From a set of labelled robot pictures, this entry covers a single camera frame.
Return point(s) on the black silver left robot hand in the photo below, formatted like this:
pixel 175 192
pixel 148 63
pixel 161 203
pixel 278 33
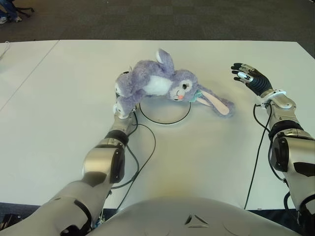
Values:
pixel 116 94

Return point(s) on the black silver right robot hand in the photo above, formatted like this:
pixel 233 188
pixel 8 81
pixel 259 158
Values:
pixel 259 82

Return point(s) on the purple plush bunny doll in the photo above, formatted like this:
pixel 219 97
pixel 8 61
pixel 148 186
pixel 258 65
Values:
pixel 152 73

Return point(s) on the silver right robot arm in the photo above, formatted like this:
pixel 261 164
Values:
pixel 295 152

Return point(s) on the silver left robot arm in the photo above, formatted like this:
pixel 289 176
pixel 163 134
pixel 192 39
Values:
pixel 101 159

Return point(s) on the white plate with black rim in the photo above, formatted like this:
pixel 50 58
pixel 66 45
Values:
pixel 165 114

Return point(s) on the black office chair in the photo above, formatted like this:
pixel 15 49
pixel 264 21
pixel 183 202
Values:
pixel 25 11

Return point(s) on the person in blue jeans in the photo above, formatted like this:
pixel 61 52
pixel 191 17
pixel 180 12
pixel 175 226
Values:
pixel 11 9

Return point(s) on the grey robot torso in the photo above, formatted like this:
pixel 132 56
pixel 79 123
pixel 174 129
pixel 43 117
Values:
pixel 192 216

